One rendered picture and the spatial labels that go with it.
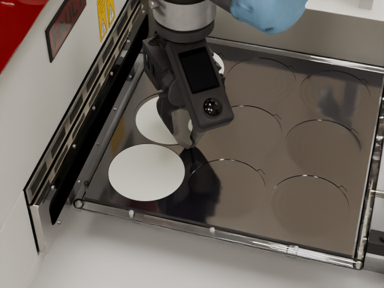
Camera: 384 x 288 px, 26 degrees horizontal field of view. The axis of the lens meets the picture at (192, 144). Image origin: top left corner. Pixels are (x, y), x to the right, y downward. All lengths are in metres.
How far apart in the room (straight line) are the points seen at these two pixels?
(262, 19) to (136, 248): 0.41
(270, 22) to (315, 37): 0.46
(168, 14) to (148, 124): 0.25
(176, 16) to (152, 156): 0.24
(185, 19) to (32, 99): 0.20
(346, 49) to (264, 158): 0.26
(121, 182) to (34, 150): 0.14
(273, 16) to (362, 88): 0.43
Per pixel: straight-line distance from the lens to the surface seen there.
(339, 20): 1.27
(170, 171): 1.10
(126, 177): 1.09
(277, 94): 1.21
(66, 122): 1.08
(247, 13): 0.84
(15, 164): 0.96
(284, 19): 0.85
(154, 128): 1.15
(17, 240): 1.02
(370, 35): 1.28
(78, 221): 1.15
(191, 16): 0.95
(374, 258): 1.10
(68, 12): 1.02
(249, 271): 1.10
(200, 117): 0.96
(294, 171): 1.10
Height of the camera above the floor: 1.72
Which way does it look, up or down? 46 degrees down
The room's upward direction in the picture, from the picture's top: straight up
